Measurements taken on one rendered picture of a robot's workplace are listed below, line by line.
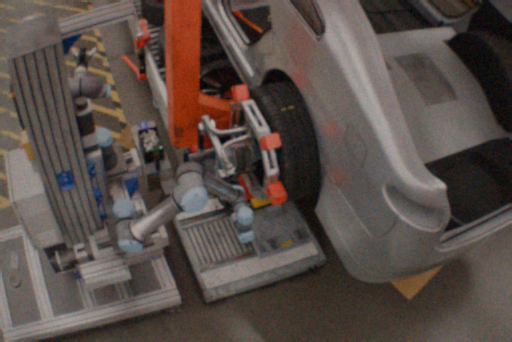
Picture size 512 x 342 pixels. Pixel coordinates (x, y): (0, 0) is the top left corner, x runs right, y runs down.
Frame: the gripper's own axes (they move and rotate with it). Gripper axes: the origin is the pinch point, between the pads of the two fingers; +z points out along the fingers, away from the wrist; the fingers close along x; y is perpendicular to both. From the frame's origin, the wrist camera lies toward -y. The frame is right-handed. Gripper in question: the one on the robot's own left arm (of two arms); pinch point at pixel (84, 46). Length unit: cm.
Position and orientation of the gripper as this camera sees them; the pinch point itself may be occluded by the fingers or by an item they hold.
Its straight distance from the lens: 333.5
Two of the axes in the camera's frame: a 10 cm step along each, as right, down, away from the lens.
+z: -1.5, -7.8, 6.0
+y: -2.0, 6.2, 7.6
